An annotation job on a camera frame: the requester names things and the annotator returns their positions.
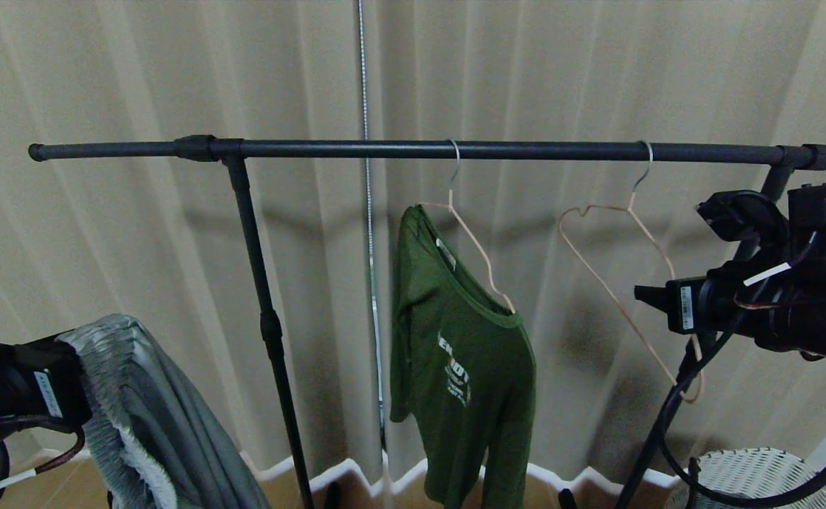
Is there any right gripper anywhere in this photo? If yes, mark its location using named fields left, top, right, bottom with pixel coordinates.
left=666, top=276, right=826, bottom=366

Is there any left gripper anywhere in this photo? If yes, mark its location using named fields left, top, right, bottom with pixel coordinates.
left=0, top=334, right=95, bottom=444

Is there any pale grey garment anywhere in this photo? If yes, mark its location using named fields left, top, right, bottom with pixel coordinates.
left=56, top=315, right=272, bottom=509

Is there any pink clothes hanger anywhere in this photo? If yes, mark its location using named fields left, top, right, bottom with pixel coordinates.
left=420, top=140, right=516, bottom=314
left=559, top=141, right=704, bottom=404

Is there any green printed shirt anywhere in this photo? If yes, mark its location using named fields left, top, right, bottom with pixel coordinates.
left=389, top=205, right=537, bottom=509

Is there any white laundry basket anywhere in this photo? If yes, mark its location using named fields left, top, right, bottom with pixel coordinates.
left=663, top=447, right=826, bottom=509

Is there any black clothes rack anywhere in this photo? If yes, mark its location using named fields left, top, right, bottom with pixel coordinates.
left=28, top=134, right=826, bottom=509

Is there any beige curtain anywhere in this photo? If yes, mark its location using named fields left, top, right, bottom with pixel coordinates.
left=0, top=0, right=826, bottom=496

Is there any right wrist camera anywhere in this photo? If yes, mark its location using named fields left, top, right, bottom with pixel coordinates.
left=695, top=189, right=789, bottom=264

